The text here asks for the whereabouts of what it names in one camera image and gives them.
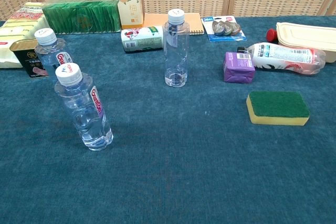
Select blue correction tape blister pack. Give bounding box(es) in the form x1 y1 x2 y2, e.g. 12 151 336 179
201 15 248 42

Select beige lidded food container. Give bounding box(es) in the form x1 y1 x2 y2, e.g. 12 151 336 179
275 22 336 63

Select purple small carton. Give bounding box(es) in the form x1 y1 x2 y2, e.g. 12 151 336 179
223 51 256 84

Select white red labelled drink bottle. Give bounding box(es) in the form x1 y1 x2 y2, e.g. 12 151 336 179
237 41 327 76

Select red round plastic object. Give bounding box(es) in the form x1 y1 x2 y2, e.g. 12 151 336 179
266 28 279 43

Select green yellow scouring sponge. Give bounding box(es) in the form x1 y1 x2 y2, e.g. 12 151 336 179
246 91 310 126

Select orange spiral notebook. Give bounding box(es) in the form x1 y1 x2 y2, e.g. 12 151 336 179
143 13 205 36

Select yellow white sponge multipack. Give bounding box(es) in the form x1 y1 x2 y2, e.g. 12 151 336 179
0 2 52 69

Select black gold luncheon meat tin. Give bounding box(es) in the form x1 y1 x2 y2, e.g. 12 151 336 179
9 38 50 79

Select clear box of green sachets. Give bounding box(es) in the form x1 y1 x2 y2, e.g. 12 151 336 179
41 0 122 35

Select white green printed can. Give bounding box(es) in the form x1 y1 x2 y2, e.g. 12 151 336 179
120 26 165 54

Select orange cream pomelo carton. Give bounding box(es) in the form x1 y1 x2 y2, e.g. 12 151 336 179
110 0 145 30

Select blue table cloth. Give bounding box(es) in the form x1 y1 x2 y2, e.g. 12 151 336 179
0 15 336 224

